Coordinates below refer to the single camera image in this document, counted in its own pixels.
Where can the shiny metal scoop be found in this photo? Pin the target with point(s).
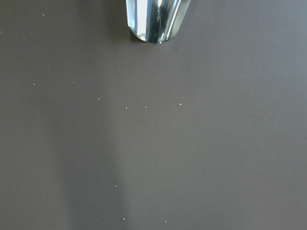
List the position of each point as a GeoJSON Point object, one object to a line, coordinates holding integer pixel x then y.
{"type": "Point", "coordinates": [156, 21]}

